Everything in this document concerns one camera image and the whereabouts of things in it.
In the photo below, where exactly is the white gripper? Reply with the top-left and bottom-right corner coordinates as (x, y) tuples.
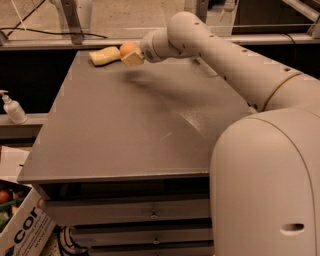
(121, 28), (181, 66)

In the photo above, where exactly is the orange fruit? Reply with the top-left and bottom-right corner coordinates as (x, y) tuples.
(120, 42), (138, 57)

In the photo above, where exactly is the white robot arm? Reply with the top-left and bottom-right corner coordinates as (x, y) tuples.
(120, 12), (320, 256)

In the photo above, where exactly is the yellow sponge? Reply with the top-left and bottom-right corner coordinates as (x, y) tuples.
(89, 46), (121, 66)

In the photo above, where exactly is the grey drawer cabinet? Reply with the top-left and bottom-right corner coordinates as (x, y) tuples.
(19, 52), (249, 256)

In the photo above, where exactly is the white pump dispenser bottle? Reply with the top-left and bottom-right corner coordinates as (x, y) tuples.
(0, 90), (28, 124)

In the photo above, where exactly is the red tomato in box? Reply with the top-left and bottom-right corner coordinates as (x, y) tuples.
(0, 190), (11, 204)

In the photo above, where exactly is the white cardboard box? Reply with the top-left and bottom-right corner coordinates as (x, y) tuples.
(0, 181), (55, 256)

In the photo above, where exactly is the black cable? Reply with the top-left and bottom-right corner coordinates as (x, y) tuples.
(0, 0), (108, 40)

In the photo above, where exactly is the grey metal railing frame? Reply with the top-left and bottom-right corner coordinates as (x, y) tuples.
(0, 0), (319, 47)

